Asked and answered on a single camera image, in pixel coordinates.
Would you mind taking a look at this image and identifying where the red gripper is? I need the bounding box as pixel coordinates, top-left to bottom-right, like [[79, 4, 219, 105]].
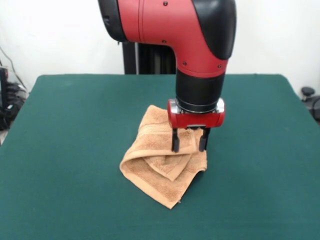
[[166, 99, 226, 153]]

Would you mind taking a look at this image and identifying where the tan terry towel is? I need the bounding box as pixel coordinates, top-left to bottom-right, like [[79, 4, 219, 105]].
[[119, 104, 208, 210]]

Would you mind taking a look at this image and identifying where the dark green table cloth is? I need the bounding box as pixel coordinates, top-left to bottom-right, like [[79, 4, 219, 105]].
[[0, 73, 320, 240]]

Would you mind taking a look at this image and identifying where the grey chair base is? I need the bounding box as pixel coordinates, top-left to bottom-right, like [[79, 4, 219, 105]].
[[300, 86, 320, 121]]

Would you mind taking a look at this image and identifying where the black upright box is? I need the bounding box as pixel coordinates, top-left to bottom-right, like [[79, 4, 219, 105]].
[[0, 66, 10, 111]]

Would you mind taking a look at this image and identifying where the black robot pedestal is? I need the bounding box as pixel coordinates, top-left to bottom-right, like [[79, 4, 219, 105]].
[[116, 41, 177, 75]]

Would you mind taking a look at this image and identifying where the black cable heap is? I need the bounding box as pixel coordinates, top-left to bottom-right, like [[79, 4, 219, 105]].
[[0, 82, 29, 131]]

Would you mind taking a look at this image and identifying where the grey cable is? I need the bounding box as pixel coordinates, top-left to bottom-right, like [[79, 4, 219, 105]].
[[0, 46, 28, 91]]

